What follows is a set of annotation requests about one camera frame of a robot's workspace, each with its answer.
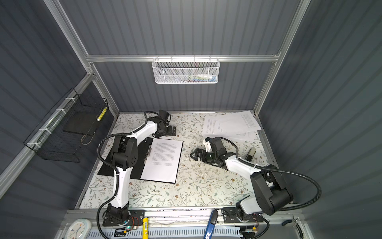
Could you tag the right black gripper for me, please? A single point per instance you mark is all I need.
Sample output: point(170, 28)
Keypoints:
point(203, 152)

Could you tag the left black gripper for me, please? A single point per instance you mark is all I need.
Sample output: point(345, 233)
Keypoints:
point(169, 133)

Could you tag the teal black clip folder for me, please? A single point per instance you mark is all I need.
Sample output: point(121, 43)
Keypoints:
point(143, 153)

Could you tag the paper sheet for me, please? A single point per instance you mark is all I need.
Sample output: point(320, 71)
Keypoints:
point(163, 161)

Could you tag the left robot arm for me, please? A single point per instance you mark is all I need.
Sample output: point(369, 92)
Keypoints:
point(124, 155)

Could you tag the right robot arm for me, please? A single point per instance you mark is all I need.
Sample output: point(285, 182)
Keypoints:
point(270, 189)

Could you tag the paper stack far corner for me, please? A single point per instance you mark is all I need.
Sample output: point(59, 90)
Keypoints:
point(240, 126)

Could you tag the pens in white basket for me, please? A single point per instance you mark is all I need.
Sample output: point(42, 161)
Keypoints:
point(200, 78)

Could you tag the yellow marker in basket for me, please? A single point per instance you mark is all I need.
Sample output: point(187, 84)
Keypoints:
point(101, 115)

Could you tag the black notebook in basket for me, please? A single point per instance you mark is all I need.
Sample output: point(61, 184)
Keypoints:
point(82, 123)

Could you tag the yellow tube at front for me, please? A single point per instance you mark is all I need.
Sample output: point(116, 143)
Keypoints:
point(145, 233)

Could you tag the black pliers front right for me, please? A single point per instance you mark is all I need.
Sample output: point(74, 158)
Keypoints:
point(294, 223)

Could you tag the white round clock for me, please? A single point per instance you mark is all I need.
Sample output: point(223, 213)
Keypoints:
point(79, 229)

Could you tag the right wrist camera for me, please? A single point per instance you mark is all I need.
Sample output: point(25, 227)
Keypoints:
point(206, 143)

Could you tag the white wire mesh basket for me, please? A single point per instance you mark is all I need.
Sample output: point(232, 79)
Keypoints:
point(167, 72)

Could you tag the blue handled tool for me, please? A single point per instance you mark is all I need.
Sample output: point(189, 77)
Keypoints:
point(211, 225)

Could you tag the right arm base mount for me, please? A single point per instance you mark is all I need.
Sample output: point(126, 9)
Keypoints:
point(235, 215)

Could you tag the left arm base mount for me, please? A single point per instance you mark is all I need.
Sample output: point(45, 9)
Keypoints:
point(126, 218)

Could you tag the black wire basket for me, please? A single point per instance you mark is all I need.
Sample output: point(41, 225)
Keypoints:
point(67, 133)

